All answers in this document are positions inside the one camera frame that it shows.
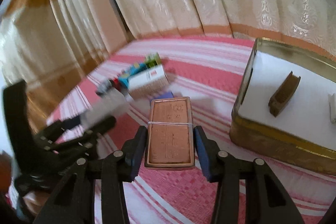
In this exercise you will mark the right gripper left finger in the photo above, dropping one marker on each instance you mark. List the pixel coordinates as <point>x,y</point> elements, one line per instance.
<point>73,199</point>

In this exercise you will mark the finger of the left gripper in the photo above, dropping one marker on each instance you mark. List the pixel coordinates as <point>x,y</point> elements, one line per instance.
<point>59,128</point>

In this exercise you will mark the grey rock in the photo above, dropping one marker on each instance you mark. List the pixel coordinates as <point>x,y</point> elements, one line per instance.
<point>112,104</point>

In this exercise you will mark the red toy brick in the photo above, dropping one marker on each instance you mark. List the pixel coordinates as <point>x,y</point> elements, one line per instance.
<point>116,83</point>

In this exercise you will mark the blue toy brick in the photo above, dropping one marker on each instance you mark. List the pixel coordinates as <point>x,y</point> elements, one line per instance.
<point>124,77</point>

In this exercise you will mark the brown wooden comb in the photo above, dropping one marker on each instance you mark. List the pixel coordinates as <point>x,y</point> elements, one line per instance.
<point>283,94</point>

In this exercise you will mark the copper engraved tin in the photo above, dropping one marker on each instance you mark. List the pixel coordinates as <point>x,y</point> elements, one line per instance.
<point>170,142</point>

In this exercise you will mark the white cork-sided box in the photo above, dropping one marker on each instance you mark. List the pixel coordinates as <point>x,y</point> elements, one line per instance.
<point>147,82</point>

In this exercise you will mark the white charger plug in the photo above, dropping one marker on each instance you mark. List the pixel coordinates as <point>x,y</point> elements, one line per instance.
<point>332,106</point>

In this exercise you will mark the purple cube block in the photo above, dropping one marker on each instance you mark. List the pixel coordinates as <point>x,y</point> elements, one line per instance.
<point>165,95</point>

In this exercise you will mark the green toy brick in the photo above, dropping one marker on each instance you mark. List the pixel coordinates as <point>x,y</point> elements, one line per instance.
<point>152,60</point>

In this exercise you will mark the person left hand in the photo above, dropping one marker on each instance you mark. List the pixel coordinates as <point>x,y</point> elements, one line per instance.
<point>28,207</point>

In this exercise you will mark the gold metal tin tray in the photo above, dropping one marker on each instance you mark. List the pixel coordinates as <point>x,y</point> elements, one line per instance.
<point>270,141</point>

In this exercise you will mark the white paper tray liner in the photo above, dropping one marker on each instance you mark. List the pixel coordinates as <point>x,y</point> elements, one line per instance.
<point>306,115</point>

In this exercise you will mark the cream floral curtain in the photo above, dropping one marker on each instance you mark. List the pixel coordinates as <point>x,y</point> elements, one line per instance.
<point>54,44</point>

